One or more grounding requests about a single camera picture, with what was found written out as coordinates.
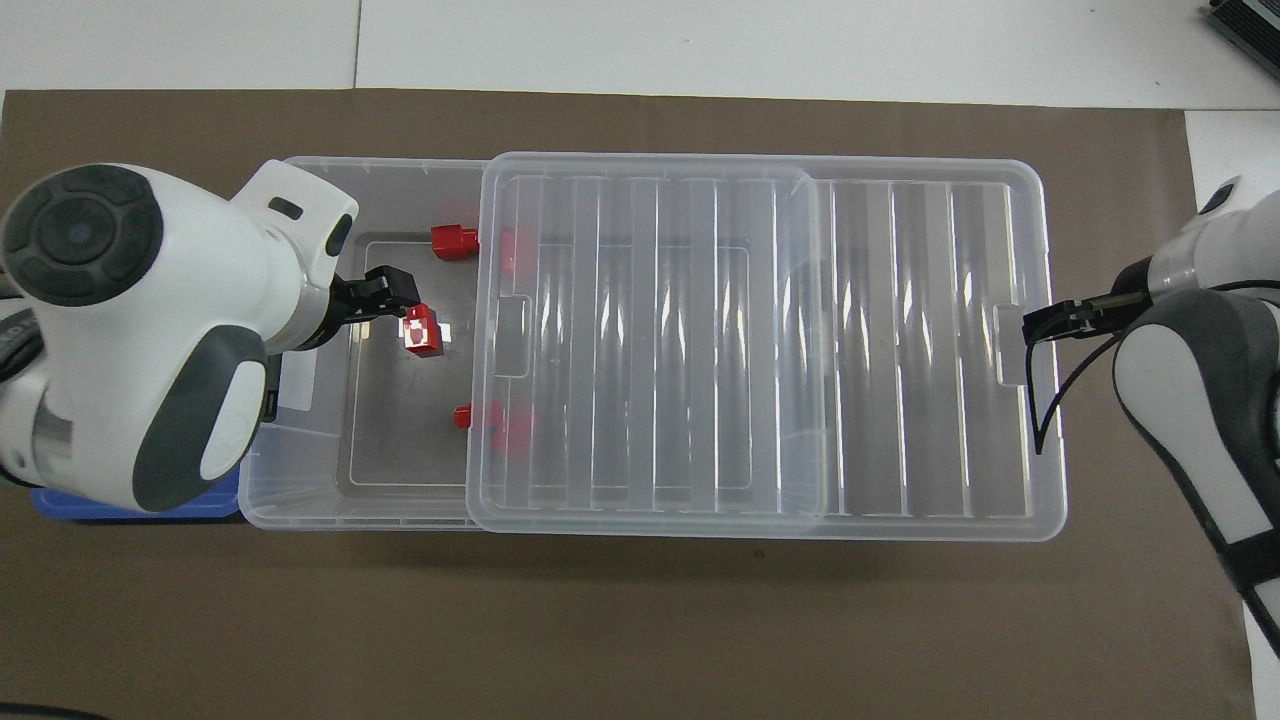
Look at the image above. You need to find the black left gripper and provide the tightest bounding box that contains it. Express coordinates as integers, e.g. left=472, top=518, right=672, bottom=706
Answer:
left=300, top=266, right=422, bottom=353

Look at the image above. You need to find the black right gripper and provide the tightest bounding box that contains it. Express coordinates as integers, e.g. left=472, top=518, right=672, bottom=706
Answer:
left=1022, top=288, right=1151, bottom=346

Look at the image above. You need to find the clear ribbed plastic lid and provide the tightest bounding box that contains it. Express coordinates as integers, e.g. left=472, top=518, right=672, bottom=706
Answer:
left=466, top=152, right=1068, bottom=543

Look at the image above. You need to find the clear plastic storage box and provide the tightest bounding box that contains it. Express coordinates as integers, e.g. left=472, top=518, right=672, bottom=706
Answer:
left=238, top=155, right=831, bottom=531

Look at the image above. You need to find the blue plastic tray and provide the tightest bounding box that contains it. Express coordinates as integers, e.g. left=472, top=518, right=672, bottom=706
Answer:
left=30, top=470, right=243, bottom=523

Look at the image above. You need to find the grey metal device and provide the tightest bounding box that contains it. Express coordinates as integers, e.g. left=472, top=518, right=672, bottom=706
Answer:
left=1203, top=0, right=1280, bottom=56

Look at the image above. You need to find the brown table mat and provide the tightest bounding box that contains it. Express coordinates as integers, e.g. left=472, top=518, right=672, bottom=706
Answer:
left=0, top=88, right=1257, bottom=720

